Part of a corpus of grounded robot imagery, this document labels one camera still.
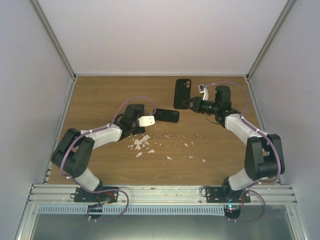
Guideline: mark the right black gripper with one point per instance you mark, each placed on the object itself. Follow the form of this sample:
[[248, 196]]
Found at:
[[196, 106]]

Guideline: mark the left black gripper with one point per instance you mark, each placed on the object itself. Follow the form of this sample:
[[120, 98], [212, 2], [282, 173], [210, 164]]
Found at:
[[142, 130]]

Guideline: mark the black phone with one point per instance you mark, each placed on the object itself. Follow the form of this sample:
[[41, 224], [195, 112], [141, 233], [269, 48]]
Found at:
[[166, 115], [182, 93]]

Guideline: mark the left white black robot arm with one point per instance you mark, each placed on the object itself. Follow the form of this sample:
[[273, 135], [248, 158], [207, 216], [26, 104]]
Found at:
[[73, 153]]

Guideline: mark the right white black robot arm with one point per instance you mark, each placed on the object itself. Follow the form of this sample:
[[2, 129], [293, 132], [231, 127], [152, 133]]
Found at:
[[264, 159]]

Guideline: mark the white debris pile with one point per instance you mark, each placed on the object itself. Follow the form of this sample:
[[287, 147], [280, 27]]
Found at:
[[141, 145]]

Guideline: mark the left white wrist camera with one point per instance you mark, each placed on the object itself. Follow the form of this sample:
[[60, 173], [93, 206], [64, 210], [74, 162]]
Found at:
[[146, 121]]

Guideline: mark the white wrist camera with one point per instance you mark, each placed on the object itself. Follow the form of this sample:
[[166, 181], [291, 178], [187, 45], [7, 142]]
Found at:
[[203, 91], [146, 121]]

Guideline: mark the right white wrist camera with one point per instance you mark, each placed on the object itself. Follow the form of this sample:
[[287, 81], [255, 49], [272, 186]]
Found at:
[[203, 91]]

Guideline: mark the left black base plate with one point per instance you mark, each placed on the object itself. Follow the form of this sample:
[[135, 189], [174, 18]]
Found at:
[[108, 196]]

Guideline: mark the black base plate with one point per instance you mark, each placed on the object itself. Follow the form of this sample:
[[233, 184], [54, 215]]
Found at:
[[216, 195], [108, 196]]

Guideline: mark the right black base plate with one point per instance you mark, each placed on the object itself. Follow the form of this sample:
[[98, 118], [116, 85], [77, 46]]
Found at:
[[216, 195]]

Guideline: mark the aluminium front rail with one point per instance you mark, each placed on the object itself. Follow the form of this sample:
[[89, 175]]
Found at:
[[161, 194]]

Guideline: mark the grey slotted cable duct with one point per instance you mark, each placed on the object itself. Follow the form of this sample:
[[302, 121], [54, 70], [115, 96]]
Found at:
[[134, 210]]

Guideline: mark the right aluminium corner post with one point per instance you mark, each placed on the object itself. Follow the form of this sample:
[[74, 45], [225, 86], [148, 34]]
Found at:
[[287, 8]]

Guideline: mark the aluminium corner post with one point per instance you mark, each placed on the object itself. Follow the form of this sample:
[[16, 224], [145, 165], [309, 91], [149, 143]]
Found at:
[[287, 8], [53, 38]]

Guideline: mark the left aluminium corner post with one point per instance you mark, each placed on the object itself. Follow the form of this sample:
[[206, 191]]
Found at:
[[53, 38]]

